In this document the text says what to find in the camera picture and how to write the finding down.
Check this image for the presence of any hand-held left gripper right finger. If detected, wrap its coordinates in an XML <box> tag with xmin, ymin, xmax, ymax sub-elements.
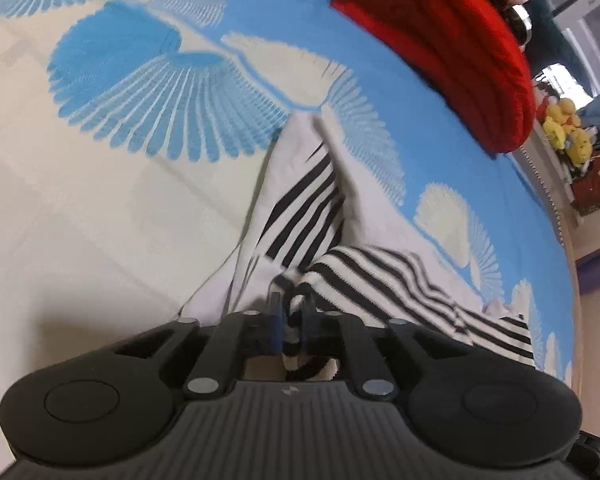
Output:
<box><xmin>300</xmin><ymin>293</ymin><xmax>472</xmax><ymax>401</ymax></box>

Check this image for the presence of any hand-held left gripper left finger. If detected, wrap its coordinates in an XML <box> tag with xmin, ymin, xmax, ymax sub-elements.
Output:
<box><xmin>107</xmin><ymin>290</ymin><xmax>286</xmax><ymax>401</ymax></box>

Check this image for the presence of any striped white small shirt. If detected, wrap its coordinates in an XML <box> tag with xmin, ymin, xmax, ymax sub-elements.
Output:
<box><xmin>180</xmin><ymin>112</ymin><xmax>537</xmax><ymax>382</ymax></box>

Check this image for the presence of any blue cream printed bed mat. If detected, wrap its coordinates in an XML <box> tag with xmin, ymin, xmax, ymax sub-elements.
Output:
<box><xmin>0</xmin><ymin>0</ymin><xmax>581</xmax><ymax>411</ymax></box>

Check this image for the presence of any purple box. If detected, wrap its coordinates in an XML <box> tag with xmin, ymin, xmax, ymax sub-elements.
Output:
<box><xmin>577</xmin><ymin>252</ymin><xmax>600</xmax><ymax>294</ymax></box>

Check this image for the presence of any red folded blanket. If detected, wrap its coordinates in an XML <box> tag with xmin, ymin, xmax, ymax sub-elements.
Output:
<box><xmin>330</xmin><ymin>0</ymin><xmax>537</xmax><ymax>157</ymax></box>

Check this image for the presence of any red cushion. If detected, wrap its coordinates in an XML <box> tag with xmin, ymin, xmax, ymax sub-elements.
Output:
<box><xmin>572</xmin><ymin>156</ymin><xmax>600</xmax><ymax>217</ymax></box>

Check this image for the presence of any yellow plush toy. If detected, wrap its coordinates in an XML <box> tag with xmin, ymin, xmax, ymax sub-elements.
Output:
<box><xmin>564</xmin><ymin>127</ymin><xmax>597</xmax><ymax>167</ymax></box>
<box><xmin>542</xmin><ymin>99</ymin><xmax>580</xmax><ymax>150</ymax></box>

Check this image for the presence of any brown striped folded blanket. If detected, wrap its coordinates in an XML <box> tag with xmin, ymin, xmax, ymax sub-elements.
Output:
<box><xmin>502</xmin><ymin>4</ymin><xmax>532</xmax><ymax>51</ymax></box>

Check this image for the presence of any teal shark plush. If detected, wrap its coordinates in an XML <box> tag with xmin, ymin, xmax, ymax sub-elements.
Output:
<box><xmin>524</xmin><ymin>0</ymin><xmax>600</xmax><ymax>108</ymax></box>

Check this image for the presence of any window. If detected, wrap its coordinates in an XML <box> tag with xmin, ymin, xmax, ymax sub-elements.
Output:
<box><xmin>554</xmin><ymin>0</ymin><xmax>600</xmax><ymax>92</ymax></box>

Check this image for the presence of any wooden bed frame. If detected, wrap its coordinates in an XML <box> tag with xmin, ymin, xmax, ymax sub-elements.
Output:
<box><xmin>518</xmin><ymin>137</ymin><xmax>583</xmax><ymax>401</ymax></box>

